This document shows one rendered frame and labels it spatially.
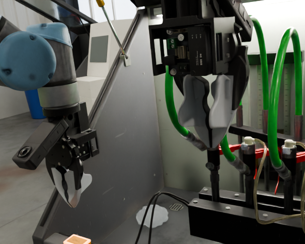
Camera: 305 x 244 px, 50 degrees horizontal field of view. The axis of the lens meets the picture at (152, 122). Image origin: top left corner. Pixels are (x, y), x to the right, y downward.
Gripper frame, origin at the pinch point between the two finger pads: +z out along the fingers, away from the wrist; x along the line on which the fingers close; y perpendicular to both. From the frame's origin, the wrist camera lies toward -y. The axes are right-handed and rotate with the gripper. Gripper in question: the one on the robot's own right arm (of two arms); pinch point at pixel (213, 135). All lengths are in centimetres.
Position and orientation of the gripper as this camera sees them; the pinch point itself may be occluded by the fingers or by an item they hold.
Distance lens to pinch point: 41.7
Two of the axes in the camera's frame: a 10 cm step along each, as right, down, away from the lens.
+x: 8.5, 0.5, -5.2
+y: -5.2, 2.7, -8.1
